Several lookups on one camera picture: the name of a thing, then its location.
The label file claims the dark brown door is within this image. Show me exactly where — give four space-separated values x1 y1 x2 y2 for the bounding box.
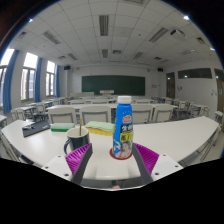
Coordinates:
165 72 176 99

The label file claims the ceiling projector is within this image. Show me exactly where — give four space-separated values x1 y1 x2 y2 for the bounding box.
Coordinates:
169 29 186 38

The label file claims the tall window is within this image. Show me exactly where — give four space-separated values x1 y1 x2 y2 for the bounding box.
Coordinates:
0 48 16 101
20 52 39 102
45 60 57 98

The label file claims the green sponge block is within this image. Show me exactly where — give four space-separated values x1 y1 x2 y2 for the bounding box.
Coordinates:
50 122 76 133

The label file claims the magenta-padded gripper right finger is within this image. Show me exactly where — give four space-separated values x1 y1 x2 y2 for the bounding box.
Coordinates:
131 142 185 186

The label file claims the dark high wall window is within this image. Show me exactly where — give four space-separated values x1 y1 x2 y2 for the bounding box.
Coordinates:
177 67 213 80

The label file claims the black flat sleeve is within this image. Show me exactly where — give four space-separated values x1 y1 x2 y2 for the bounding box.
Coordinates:
21 119 52 138

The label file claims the group of white classroom chairs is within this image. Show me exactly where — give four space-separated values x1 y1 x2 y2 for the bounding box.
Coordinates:
9 94 224 126

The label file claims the dark blue mug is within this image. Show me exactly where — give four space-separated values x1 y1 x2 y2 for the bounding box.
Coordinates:
63 126 91 155

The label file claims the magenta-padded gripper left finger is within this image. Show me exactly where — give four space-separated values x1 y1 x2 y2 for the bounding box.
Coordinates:
43 143 94 186

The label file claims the green and yellow cloth stack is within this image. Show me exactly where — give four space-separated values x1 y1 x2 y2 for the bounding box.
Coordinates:
84 120 117 137

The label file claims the bunch of keys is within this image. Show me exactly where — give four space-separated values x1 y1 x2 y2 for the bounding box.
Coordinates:
22 123 36 131

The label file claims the green chalkboard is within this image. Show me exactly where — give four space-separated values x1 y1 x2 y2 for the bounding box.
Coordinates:
81 74 147 97

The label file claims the group of ceiling lights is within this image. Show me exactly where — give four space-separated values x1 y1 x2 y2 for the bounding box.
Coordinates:
16 0 218 64

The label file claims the blue drink bottle white cap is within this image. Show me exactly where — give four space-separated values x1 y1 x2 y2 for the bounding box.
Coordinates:
112 95 135 160

